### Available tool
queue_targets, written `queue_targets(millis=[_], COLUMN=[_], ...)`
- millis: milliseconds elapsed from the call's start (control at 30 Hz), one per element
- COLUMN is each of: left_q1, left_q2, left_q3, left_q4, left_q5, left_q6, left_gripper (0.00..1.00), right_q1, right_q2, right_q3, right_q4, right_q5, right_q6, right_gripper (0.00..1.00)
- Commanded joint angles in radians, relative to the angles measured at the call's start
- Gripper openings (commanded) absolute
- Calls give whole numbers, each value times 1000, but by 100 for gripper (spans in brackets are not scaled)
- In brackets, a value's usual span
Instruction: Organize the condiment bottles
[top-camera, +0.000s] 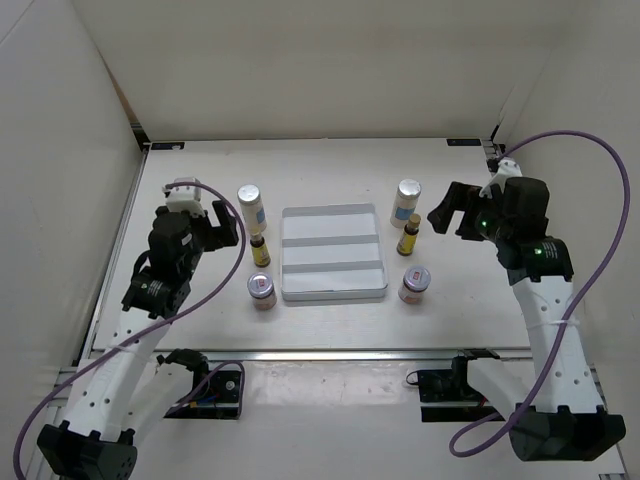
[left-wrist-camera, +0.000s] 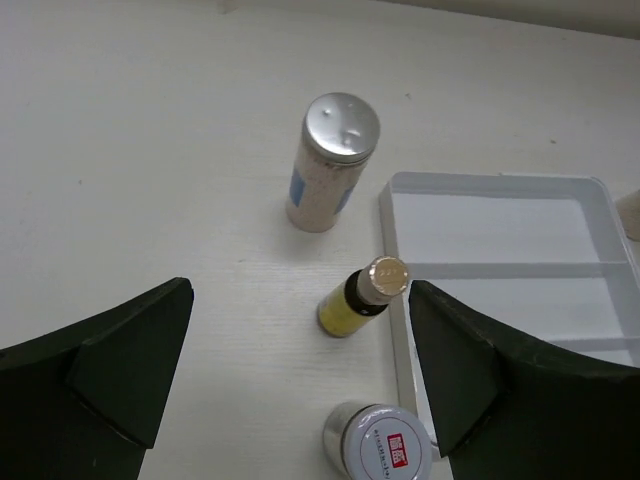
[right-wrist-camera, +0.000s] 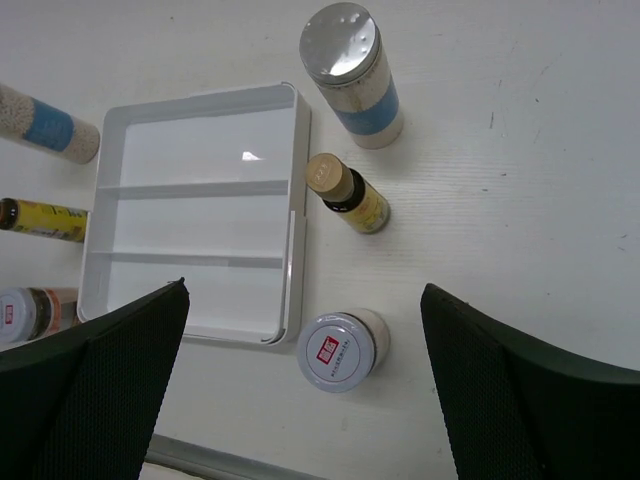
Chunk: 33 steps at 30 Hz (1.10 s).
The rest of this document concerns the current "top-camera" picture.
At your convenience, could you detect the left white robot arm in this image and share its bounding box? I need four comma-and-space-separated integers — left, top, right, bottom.
37, 199, 246, 479

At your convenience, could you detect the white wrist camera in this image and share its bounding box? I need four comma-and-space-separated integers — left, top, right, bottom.
163, 177, 205, 218
479, 157, 522, 199

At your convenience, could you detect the purple cable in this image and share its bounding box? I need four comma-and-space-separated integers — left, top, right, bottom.
10, 182, 248, 480
448, 130, 631, 458

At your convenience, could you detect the white shaker bottle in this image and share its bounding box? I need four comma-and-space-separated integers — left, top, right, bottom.
237, 184, 267, 234
390, 179, 422, 228

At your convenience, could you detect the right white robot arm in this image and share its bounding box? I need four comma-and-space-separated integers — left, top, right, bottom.
427, 177, 626, 462

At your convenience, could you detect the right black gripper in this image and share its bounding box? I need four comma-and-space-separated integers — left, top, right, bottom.
427, 182, 512, 245

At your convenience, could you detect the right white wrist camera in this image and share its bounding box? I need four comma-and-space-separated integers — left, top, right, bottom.
479, 157, 522, 199

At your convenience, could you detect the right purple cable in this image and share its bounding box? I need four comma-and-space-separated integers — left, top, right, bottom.
448, 130, 631, 458

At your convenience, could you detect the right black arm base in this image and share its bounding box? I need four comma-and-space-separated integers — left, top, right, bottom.
405, 349, 500, 423

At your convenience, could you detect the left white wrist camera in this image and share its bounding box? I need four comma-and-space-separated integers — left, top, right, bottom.
163, 177, 205, 218

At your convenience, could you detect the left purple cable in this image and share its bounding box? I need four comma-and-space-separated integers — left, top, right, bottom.
10, 182, 248, 480

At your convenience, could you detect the white divided tray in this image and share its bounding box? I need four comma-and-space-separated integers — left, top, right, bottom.
280, 203, 388, 303

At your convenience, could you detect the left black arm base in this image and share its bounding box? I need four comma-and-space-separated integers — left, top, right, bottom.
156, 349, 246, 420

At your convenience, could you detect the small yellow bottle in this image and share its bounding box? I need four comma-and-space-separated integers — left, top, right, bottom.
250, 232, 271, 268
396, 213, 421, 256

